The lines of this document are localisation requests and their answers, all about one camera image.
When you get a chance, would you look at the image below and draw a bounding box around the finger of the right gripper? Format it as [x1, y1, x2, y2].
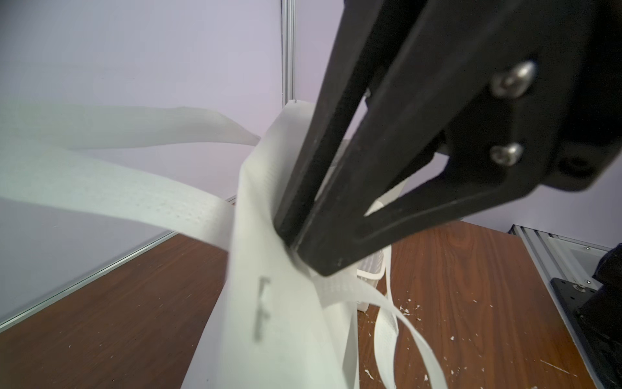
[291, 1, 598, 276]
[273, 0, 429, 246]

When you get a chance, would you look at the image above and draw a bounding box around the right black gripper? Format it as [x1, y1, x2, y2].
[544, 1, 621, 192]

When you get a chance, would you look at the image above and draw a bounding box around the white perforated plastic basket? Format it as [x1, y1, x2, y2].
[334, 138, 409, 312]

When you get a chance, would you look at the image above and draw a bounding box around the white insulated delivery bag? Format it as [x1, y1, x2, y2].
[1, 100, 446, 388]

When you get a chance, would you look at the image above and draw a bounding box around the aluminium front rail frame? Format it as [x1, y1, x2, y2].
[510, 225, 610, 388]

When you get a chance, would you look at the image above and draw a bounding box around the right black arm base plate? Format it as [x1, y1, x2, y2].
[552, 278, 621, 388]

